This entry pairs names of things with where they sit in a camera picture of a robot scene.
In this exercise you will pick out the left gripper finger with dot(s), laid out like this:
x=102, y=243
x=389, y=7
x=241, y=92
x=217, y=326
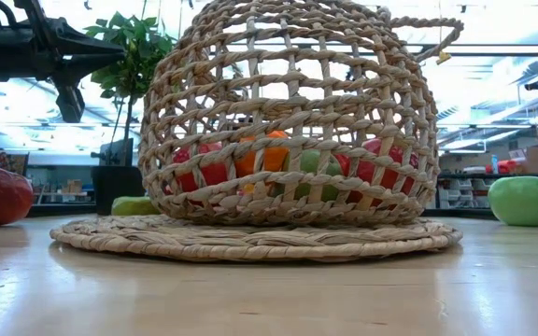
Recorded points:
x=82, y=42
x=80, y=63

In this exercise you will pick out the green cucumber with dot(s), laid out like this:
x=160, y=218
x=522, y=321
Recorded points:
x=131, y=206

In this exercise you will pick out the yellow bell pepper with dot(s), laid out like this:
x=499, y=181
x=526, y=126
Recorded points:
x=273, y=158

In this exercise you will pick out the green pear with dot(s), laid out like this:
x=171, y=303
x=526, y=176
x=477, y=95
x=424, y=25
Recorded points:
x=308, y=161

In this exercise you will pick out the large red bell pepper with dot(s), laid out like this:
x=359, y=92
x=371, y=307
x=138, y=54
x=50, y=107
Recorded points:
x=367, y=170

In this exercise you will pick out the green apple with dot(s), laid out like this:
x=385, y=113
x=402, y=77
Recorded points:
x=523, y=200

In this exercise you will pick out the woven straw basket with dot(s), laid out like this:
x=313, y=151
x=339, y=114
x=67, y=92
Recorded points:
x=250, y=212

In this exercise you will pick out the green potted plant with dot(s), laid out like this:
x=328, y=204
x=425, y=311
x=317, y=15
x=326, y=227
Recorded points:
x=126, y=60

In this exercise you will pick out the dark background monitor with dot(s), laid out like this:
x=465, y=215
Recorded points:
x=115, y=154

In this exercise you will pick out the orange patterned cloth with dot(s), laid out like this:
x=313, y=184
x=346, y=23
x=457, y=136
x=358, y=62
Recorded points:
x=14, y=163

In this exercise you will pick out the background shelf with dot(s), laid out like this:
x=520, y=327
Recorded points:
x=63, y=186

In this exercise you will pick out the round woven straw mat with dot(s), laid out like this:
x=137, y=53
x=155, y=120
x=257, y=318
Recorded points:
x=250, y=245

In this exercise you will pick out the yellow hanging tag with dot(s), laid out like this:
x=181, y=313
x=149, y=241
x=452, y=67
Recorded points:
x=443, y=57

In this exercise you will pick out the storage shelf with bins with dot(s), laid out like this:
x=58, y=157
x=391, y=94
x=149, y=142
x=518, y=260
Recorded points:
x=460, y=193

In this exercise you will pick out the blue bottle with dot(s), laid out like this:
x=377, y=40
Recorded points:
x=495, y=164

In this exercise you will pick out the red background object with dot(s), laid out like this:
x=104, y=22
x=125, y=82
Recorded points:
x=505, y=166

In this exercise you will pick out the black ceiling camera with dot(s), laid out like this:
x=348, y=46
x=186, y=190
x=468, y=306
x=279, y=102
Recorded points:
x=535, y=84

